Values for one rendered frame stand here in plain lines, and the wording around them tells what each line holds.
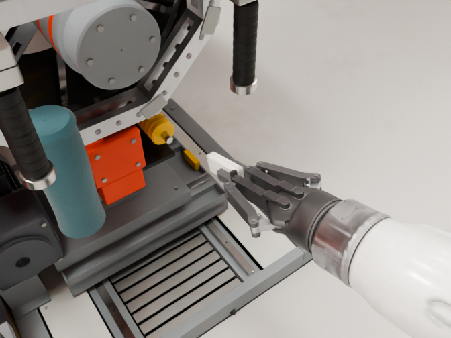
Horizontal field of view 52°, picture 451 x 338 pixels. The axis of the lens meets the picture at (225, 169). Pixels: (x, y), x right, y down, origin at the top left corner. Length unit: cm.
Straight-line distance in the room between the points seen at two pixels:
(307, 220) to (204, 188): 85
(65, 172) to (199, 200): 66
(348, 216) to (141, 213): 82
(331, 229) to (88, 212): 49
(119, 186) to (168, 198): 27
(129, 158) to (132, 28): 39
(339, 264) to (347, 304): 88
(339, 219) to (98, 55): 38
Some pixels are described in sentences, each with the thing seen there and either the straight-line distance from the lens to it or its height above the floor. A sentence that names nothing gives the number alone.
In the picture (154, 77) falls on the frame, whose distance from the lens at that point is 98.
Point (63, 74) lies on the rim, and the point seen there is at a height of 68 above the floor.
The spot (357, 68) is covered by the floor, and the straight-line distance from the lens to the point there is 220.
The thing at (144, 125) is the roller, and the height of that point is 52.
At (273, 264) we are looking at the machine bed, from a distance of 132.
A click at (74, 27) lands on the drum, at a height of 89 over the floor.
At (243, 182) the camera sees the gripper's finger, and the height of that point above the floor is 73.
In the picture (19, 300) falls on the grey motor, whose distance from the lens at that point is 133.
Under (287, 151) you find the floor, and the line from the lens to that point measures 173.
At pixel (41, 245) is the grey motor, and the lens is 111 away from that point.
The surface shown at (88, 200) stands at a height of 57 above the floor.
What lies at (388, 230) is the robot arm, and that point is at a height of 82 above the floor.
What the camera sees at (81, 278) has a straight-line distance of 127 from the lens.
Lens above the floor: 121
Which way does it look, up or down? 47 degrees down
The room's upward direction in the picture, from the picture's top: straight up
